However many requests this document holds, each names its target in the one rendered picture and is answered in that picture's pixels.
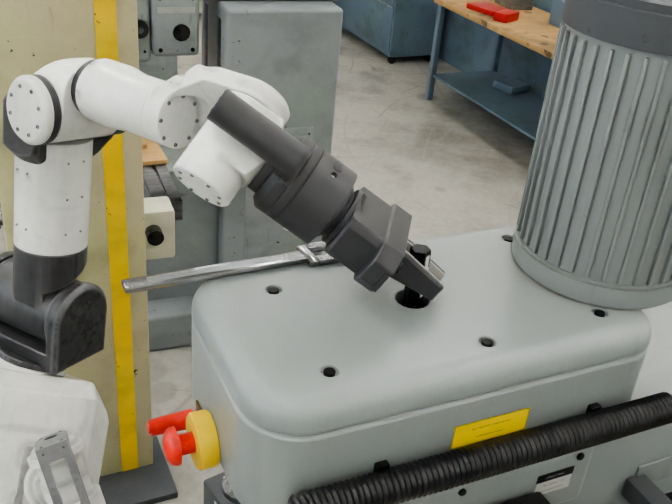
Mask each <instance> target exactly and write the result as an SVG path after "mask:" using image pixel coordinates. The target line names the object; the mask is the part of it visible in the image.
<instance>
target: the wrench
mask: <svg viewBox="0 0 672 504"><path fill-rule="evenodd" d="M325 247H326V243H324V242H323V241H322V242H315V243H309V244H306V245H301V246H297V249H296V250H297V251H293V252H287V253H281V254H275V255H269V256H263V257H257V258H251V259H245V260H238V261H232V262H226V263H220V264H214V265H208V266H202V267H196V268H190V269H184V270H178V271H172V272H166V273H160V274H154V275H148V276H142V277H136V278H130V279H124V280H122V281H121V285H122V287H123V289H124V291H125V293H126V294H129V293H135V292H141V291H146V290H152V289H158V288H164V287H170V286H175V285H181V284H187V283H193V282H198V281H204V280H210V279H216V278H222V277H227V276H233V275H239V274H245V273H250V272H256V271H262V270H268V269H274V268H279V267H285V266H291V265H297V264H302V263H305V262H306V263H307V264H308V265H309V266H310V267H313V266H318V265H319V266H323V265H329V264H335V263H340V262H338V261H337V260H335V259H334V258H333V257H331V256H330V255H322V256H316V257H315V255H314V254H313V253H315V252H321V251H324V249H325Z"/></svg>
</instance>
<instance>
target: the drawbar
mask: <svg viewBox="0 0 672 504"><path fill-rule="evenodd" d="M410 254H411V255H412V256H413V257H414V258H415V259H416V260H418V261H419V262H420V263H421V264H422V265H423V266H424V267H425V263H426V257H428V256H429V255H430V256H431V249H430V248H429V247H428V246H427V245H422V244H415V245H414V246H412V247H411V248H410ZM423 298H424V296H422V297H421V298H420V294H419V293H417V292H416V291H414V290H412V289H410V288H409V287H407V286H405V288H404V295H403V302H402V306H404V307H407V308H412V309H419V308H422V304H423Z"/></svg>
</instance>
